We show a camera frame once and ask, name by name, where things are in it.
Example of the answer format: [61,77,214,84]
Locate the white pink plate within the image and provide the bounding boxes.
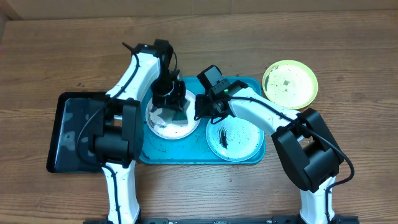
[146,90,200,140]

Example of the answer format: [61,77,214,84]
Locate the yellow plate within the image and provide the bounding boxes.
[262,60,318,110]

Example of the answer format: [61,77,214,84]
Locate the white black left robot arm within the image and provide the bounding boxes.
[80,52,188,223]

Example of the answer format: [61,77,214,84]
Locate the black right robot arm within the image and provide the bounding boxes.
[195,87,347,223]

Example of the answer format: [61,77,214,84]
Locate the black water tray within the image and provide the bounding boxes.
[46,92,104,173]

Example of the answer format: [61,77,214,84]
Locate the light blue plate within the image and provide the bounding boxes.
[205,116,266,164]

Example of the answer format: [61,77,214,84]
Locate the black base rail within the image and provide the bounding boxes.
[82,215,360,224]

